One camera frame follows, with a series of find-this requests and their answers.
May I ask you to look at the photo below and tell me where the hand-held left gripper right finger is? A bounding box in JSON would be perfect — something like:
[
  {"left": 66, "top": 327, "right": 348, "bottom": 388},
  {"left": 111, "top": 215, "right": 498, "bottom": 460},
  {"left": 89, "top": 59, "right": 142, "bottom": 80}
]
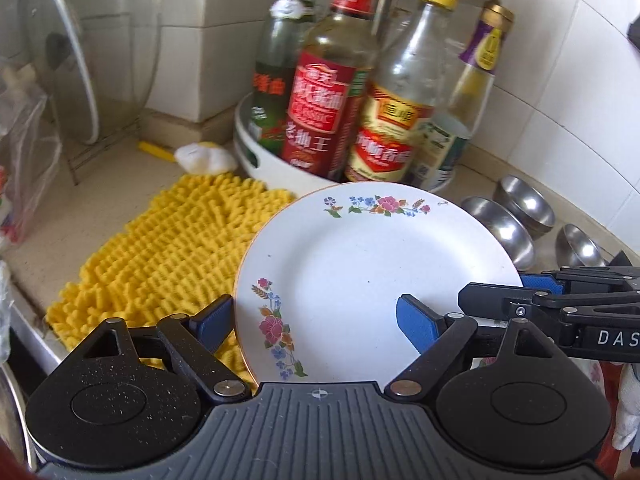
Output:
[{"left": 385, "top": 294, "right": 568, "bottom": 402}]

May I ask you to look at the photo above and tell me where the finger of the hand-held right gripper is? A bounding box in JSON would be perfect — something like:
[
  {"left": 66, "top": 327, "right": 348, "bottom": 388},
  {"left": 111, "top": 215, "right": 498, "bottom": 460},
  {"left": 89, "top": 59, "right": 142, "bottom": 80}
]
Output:
[
  {"left": 520, "top": 251, "right": 640, "bottom": 295},
  {"left": 457, "top": 282, "right": 640, "bottom": 333}
]

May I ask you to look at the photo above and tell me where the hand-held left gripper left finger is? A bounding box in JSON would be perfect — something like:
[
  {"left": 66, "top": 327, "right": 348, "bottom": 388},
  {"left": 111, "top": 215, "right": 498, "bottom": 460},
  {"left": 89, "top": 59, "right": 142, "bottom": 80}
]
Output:
[{"left": 80, "top": 294, "right": 253, "bottom": 403}]

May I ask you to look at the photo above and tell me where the stainless steel bowl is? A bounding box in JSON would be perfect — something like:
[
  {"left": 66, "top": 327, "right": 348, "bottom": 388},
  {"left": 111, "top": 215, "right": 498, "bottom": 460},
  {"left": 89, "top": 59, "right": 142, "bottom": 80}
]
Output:
[
  {"left": 460, "top": 196, "right": 537, "bottom": 271},
  {"left": 492, "top": 175, "right": 556, "bottom": 238},
  {"left": 555, "top": 224, "right": 608, "bottom": 268}
]

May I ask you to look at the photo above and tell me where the white floral plate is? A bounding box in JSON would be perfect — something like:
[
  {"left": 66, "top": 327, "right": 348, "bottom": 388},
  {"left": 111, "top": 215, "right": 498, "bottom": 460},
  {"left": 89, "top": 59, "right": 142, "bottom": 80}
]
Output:
[{"left": 232, "top": 182, "right": 526, "bottom": 386}]

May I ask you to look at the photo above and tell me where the person's right hand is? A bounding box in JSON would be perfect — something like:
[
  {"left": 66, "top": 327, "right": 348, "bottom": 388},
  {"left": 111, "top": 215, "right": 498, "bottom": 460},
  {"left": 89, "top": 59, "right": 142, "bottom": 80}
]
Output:
[{"left": 612, "top": 360, "right": 640, "bottom": 453}]

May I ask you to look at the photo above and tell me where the yellow chenille mat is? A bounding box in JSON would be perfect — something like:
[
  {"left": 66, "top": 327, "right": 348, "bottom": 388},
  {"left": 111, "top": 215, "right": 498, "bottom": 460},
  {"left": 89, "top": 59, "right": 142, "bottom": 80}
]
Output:
[{"left": 45, "top": 172, "right": 298, "bottom": 386}]

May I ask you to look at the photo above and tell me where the purple label clear bottle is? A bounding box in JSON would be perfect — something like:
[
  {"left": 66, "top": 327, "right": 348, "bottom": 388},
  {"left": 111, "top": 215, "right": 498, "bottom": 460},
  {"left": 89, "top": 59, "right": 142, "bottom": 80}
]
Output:
[{"left": 405, "top": 2, "right": 516, "bottom": 191}]

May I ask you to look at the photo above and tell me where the white two-tier rotating rack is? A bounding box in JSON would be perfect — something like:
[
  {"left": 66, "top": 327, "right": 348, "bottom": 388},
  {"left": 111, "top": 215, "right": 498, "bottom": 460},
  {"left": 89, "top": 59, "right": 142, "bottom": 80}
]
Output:
[{"left": 232, "top": 0, "right": 523, "bottom": 193}]

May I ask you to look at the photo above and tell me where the yellow cap vinegar bottle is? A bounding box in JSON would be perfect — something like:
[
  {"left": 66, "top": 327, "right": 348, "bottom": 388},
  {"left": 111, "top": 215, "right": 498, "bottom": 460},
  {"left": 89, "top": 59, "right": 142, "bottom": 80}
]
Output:
[{"left": 345, "top": 0, "right": 463, "bottom": 183}]

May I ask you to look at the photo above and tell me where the red label soy sauce bottle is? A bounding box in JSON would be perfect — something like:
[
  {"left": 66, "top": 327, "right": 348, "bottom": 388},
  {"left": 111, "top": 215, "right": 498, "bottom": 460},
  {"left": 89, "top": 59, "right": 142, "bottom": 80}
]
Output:
[{"left": 280, "top": 0, "right": 381, "bottom": 178}]

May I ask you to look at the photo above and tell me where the clear plastic bag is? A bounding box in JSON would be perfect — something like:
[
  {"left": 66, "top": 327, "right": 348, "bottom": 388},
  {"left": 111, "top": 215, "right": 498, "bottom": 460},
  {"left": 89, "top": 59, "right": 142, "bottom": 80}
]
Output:
[{"left": 0, "top": 57, "right": 63, "bottom": 251}]

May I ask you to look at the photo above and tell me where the green glass bottle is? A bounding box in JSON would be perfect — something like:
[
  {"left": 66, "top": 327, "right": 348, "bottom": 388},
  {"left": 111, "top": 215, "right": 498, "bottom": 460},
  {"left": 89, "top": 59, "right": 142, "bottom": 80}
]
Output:
[{"left": 250, "top": 0, "right": 321, "bottom": 146}]

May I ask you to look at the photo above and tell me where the glass pot lid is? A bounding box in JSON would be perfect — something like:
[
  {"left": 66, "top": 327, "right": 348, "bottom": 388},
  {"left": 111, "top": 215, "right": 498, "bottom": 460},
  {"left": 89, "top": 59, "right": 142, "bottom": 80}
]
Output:
[
  {"left": 55, "top": 0, "right": 166, "bottom": 131},
  {"left": 17, "top": 0, "right": 101, "bottom": 146}
]

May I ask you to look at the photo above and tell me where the yellow handled white brush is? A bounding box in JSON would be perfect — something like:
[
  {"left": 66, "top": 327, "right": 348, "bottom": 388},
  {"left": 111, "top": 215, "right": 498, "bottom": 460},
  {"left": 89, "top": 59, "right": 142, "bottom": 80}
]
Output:
[{"left": 139, "top": 141, "right": 236, "bottom": 175}]

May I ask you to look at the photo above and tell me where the wire lid rack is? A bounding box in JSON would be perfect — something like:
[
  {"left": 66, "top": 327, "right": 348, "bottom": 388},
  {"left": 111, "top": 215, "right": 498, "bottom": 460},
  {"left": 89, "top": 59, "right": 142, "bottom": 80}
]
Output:
[{"left": 67, "top": 110, "right": 146, "bottom": 186}]

